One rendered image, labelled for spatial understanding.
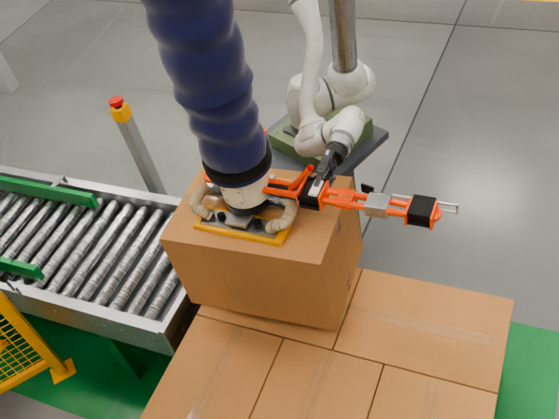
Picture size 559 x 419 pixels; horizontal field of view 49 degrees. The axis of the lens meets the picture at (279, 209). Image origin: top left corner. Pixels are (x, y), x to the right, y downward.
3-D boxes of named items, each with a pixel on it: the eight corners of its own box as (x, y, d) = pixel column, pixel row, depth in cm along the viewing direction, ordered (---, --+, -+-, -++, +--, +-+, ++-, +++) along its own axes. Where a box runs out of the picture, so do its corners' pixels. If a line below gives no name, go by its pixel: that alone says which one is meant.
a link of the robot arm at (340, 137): (355, 151, 212) (350, 163, 209) (330, 148, 216) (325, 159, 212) (353, 131, 206) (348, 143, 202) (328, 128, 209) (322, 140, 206)
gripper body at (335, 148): (346, 143, 203) (337, 161, 197) (348, 161, 209) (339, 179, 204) (324, 140, 206) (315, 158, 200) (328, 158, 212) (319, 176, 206)
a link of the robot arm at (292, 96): (285, 114, 276) (276, 74, 260) (323, 101, 277) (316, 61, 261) (295, 135, 265) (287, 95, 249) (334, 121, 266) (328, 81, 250)
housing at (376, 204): (364, 216, 189) (363, 206, 185) (371, 200, 192) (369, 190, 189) (386, 220, 186) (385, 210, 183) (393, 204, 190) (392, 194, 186)
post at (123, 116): (173, 244, 356) (108, 110, 284) (178, 236, 360) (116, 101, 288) (183, 247, 353) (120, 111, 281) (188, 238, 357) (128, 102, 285)
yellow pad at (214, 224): (193, 229, 213) (189, 219, 210) (206, 208, 219) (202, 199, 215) (280, 248, 200) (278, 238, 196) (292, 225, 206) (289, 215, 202)
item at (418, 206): (403, 225, 183) (403, 214, 179) (410, 207, 187) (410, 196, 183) (432, 230, 179) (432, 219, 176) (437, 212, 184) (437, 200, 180)
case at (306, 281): (191, 303, 242) (157, 239, 213) (229, 228, 266) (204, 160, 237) (336, 332, 220) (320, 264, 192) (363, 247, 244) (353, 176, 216)
